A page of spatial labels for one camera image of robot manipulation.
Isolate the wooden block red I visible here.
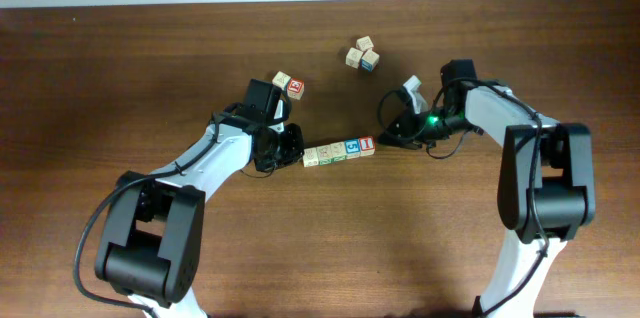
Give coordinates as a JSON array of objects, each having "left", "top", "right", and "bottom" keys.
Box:
[{"left": 358, "top": 136, "right": 376, "bottom": 157}]

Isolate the wooden block blue 5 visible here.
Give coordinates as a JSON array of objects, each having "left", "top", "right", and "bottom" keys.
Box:
[{"left": 344, "top": 139, "right": 361, "bottom": 159}]

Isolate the wooden block green R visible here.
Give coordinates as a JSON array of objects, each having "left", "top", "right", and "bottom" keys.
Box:
[{"left": 316, "top": 145, "right": 333, "bottom": 165}]

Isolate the wooden block green N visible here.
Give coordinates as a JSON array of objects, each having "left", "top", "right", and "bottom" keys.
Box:
[{"left": 330, "top": 141, "right": 347, "bottom": 162}]

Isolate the plain wooden picture block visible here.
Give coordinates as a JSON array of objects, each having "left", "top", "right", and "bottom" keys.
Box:
[{"left": 303, "top": 147, "right": 319, "bottom": 167}]

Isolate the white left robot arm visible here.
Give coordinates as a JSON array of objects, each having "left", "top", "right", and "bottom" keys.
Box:
[{"left": 94, "top": 80, "right": 304, "bottom": 317}]

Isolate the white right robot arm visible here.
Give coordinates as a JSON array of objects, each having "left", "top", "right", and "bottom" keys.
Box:
[{"left": 378, "top": 59, "right": 596, "bottom": 318}]

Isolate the wooden block red E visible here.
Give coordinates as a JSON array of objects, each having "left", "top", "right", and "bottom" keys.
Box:
[{"left": 286, "top": 78, "right": 305, "bottom": 100}]

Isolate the wooden block blue side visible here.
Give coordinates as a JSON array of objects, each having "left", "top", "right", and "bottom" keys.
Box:
[{"left": 272, "top": 71, "right": 291, "bottom": 91}]

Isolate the wooden block blue letter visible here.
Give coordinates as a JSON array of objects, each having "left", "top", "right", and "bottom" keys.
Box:
[{"left": 360, "top": 49, "right": 380, "bottom": 72}]

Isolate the wooden block red side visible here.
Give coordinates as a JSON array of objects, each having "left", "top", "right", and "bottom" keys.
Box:
[{"left": 345, "top": 47, "right": 364, "bottom": 69}]

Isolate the wooden block rear plain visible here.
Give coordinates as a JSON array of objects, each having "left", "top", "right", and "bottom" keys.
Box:
[{"left": 356, "top": 36, "right": 374, "bottom": 52}]

